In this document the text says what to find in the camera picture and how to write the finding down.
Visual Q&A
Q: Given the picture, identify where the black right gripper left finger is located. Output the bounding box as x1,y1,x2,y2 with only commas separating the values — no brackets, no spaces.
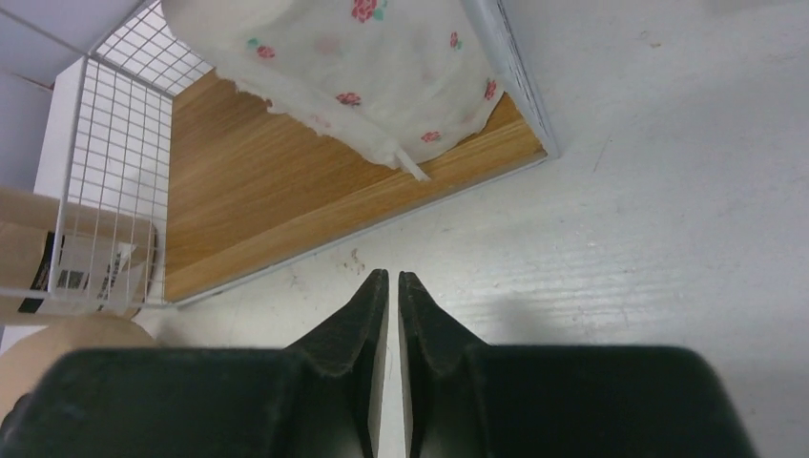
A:
1,269,389,457

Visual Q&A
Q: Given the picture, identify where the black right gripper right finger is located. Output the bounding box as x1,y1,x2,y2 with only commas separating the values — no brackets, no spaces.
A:
398,272,756,457

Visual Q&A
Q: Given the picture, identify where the white wire wooden shelf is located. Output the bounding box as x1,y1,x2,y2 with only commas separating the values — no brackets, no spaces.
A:
1,1,559,309

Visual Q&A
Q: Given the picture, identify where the white dotted roll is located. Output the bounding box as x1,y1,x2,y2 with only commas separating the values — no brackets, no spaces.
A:
161,0,504,180

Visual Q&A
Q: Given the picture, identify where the brown roll back left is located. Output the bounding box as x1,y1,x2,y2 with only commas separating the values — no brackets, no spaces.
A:
1,188,157,325

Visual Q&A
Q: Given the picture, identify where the brown cartoon printed roll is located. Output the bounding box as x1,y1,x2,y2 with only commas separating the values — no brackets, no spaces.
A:
1,314,158,419

